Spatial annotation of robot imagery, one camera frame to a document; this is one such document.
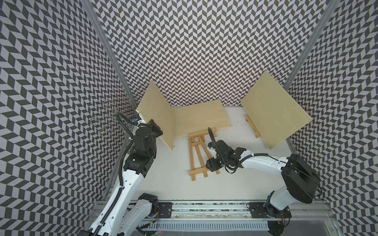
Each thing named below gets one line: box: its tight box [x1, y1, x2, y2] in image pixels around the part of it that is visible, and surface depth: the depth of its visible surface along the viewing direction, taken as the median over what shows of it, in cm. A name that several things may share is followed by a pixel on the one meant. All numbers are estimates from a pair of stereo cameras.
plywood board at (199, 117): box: [173, 99, 232, 138], surface depth 111 cm
